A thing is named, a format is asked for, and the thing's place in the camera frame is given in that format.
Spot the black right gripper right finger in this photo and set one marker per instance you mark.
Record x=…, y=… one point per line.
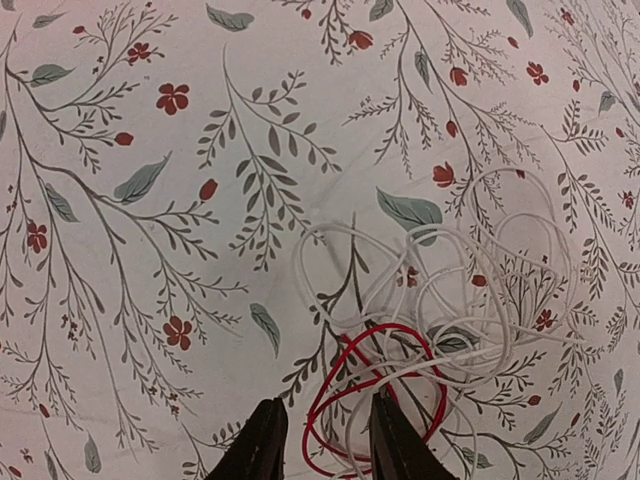
x=397, y=450

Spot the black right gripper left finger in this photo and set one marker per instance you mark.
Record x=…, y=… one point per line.
x=257, y=453

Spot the floral patterned table mat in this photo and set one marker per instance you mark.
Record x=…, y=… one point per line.
x=208, y=203

